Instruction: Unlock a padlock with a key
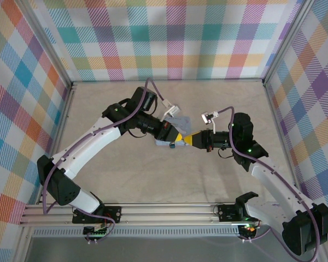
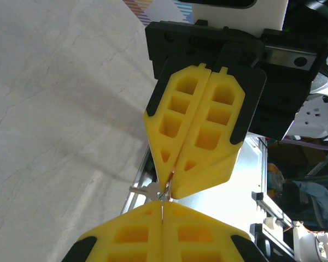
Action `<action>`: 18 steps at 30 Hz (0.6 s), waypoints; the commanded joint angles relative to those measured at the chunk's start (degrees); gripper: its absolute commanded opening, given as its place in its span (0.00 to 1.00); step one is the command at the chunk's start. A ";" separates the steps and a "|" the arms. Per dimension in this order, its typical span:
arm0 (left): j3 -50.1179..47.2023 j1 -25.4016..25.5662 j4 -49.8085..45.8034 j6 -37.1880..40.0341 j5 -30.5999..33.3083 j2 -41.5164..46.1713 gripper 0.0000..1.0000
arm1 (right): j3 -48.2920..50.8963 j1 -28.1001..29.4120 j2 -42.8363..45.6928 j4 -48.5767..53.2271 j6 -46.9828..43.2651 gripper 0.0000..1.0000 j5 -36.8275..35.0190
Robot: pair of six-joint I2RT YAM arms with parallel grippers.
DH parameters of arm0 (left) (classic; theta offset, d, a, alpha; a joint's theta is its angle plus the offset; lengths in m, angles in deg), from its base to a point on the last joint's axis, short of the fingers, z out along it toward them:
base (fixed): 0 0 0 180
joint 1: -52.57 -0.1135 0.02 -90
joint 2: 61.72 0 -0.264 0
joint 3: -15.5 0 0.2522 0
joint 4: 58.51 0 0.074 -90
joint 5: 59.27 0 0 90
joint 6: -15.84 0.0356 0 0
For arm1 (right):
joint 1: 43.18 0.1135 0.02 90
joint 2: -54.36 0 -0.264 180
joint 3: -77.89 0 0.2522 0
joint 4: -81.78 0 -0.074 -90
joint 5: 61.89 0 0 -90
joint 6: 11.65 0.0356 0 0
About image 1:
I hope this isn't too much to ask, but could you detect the grey metal sheet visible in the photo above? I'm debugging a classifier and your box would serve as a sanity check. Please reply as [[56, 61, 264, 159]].
[[24, 236, 318, 262]]

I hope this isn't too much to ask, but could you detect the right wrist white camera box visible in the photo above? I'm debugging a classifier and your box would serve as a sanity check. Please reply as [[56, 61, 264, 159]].
[[201, 110, 221, 125]]

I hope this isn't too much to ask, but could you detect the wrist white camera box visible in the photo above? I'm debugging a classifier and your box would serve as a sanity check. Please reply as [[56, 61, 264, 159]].
[[201, 110, 221, 125], [160, 99, 182, 118]]

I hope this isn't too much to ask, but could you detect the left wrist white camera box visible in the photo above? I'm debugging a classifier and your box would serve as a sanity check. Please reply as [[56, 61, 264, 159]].
[[160, 99, 182, 118]]

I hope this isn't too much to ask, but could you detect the aluminium frame side rail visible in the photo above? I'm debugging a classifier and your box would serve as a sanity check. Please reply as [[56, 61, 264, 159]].
[[262, 81, 304, 203], [37, 81, 78, 205]]

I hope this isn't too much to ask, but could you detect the thin aluminium frame rail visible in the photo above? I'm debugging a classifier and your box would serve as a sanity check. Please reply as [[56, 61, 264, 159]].
[[72, 78, 265, 83]]

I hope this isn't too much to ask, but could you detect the right arm's black base plate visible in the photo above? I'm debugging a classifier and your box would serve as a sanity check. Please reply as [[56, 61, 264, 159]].
[[217, 203, 263, 222]]

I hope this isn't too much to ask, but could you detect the long aluminium mounting rail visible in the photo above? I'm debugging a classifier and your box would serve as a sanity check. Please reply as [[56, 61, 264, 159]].
[[18, 201, 321, 227]]

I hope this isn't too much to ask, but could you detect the grey slotted cable duct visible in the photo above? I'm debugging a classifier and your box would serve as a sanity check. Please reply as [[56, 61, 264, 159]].
[[32, 228, 241, 238]]

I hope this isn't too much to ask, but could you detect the left arm's black base plate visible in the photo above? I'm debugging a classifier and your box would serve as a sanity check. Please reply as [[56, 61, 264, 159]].
[[72, 206, 122, 225]]

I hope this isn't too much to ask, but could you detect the left base's short purple cable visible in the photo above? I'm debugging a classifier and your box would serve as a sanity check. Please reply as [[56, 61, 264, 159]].
[[84, 209, 117, 245]]

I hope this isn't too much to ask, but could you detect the aluminium frame post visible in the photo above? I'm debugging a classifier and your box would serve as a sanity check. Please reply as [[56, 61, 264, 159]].
[[21, 0, 75, 86], [261, 0, 318, 86]]

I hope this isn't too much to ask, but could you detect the right arm's purple cable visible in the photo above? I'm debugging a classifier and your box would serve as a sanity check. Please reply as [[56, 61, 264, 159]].
[[218, 106, 321, 259]]

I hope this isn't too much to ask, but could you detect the arm's purple cable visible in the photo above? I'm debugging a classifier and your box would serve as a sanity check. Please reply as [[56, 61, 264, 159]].
[[42, 78, 167, 216], [218, 106, 321, 259]]

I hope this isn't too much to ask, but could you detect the left arm's purple cable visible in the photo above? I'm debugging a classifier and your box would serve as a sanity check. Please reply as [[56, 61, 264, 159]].
[[42, 78, 167, 216]]

